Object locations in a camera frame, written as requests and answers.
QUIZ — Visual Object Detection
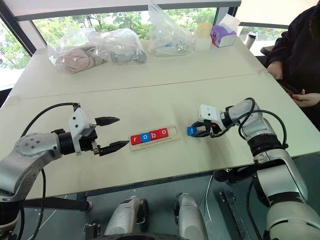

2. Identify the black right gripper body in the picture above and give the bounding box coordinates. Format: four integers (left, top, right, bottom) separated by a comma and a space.
199, 119, 221, 138

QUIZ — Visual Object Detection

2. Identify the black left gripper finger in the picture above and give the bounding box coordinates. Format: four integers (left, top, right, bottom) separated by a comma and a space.
96, 116, 120, 127
99, 140, 129, 158

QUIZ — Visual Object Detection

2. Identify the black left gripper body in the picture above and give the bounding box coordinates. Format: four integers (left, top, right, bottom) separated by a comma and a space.
79, 128, 101, 157

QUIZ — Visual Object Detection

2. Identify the blue letter t block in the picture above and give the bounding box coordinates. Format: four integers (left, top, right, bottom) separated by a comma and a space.
186, 126, 201, 137

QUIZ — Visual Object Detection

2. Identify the black smartphone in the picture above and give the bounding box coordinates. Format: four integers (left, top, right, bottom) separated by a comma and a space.
278, 79, 305, 96

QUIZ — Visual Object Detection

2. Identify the light wooden letter tray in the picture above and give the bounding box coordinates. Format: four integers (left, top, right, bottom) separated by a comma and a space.
128, 124, 181, 152

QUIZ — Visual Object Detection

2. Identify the silver left robot leg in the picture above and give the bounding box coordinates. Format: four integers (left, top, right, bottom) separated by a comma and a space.
103, 195, 150, 237

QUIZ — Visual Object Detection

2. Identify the silver robot leg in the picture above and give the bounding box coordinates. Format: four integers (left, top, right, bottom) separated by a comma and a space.
103, 195, 150, 237
174, 191, 210, 240

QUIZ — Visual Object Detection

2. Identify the silver right robot leg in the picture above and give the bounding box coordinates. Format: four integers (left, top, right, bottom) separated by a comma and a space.
174, 191, 210, 240

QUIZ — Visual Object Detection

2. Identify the person's right hand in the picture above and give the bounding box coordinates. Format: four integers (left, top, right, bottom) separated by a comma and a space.
266, 61, 285, 81

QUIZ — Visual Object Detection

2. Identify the person's left hand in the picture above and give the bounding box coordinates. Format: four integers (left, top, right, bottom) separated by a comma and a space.
291, 92, 320, 109

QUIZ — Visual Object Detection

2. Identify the plastic bag with grey items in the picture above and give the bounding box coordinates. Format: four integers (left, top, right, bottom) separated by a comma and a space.
99, 28, 147, 66

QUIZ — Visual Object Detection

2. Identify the plastic bag with pink cloth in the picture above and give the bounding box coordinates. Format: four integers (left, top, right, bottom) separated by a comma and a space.
47, 27, 111, 75

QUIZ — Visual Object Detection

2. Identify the white plastic box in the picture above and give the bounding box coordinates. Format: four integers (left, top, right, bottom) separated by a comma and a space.
194, 36, 212, 52

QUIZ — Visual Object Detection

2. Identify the black metal strip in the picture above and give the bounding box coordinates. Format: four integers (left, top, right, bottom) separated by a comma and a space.
219, 190, 252, 240

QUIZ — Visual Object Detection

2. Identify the purple and white tissue box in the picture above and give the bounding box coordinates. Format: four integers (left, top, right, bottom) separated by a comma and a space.
210, 13, 241, 48

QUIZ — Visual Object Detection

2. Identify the yellow translucent plastic cup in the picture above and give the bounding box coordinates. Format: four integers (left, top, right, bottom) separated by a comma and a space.
196, 22, 212, 39

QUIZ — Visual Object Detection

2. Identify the black office chair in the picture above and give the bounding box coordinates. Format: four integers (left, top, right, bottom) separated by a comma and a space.
259, 46, 275, 57

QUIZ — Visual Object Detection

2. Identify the grey thermos bottle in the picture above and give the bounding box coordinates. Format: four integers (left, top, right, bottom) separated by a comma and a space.
245, 31, 258, 49

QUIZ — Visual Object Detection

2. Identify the person in black clothes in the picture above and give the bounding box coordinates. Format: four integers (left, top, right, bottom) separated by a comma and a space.
264, 4, 320, 95

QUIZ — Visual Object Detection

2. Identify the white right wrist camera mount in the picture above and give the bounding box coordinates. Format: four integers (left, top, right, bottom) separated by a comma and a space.
198, 104, 223, 131

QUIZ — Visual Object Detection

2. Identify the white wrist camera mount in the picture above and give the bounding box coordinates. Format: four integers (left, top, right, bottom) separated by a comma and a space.
198, 104, 223, 131
68, 107, 98, 156

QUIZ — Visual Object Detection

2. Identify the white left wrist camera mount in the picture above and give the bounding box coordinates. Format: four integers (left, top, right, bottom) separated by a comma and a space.
68, 107, 98, 156

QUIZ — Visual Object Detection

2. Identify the thin white cable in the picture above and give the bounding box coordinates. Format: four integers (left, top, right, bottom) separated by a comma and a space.
204, 174, 214, 224

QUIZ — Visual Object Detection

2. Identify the black table frame bar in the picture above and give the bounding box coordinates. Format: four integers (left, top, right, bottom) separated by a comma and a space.
21, 196, 94, 212

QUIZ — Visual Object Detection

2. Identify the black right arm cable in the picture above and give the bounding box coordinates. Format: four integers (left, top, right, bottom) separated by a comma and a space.
208, 97, 288, 151

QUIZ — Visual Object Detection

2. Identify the clear bag with white cables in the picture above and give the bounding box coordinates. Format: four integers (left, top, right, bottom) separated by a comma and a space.
146, 0, 195, 58

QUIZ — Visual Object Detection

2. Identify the dark window frame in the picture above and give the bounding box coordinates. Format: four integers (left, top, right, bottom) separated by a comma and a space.
0, 0, 49, 57

